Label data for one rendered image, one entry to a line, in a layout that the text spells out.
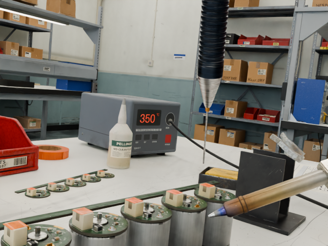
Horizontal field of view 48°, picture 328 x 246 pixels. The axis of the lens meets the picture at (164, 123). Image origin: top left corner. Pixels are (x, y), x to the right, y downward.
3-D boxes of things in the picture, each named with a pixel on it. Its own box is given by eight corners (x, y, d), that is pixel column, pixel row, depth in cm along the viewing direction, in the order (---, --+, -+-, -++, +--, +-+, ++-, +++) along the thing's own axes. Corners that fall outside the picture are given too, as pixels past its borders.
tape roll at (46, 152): (19, 156, 53) (20, 148, 53) (39, 150, 59) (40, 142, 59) (58, 162, 52) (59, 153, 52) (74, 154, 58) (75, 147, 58)
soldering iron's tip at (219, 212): (211, 222, 18) (229, 215, 18) (207, 213, 18) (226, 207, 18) (209, 219, 19) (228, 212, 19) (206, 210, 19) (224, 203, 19)
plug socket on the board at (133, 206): (147, 215, 17) (148, 200, 17) (133, 218, 17) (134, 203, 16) (135, 209, 18) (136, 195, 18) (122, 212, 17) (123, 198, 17)
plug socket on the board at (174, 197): (185, 204, 19) (187, 192, 19) (174, 207, 19) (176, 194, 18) (174, 200, 20) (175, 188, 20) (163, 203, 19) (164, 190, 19)
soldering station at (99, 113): (176, 155, 66) (182, 102, 65) (126, 160, 58) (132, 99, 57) (125, 140, 77) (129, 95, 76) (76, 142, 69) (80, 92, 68)
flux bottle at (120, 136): (118, 170, 51) (124, 98, 50) (101, 165, 53) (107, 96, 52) (134, 167, 53) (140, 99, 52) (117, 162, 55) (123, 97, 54)
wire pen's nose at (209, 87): (193, 110, 16) (195, 77, 16) (197, 101, 17) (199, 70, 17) (218, 112, 16) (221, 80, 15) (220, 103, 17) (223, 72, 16)
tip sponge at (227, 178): (259, 184, 51) (260, 174, 51) (255, 194, 46) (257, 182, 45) (206, 175, 53) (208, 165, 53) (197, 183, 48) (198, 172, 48)
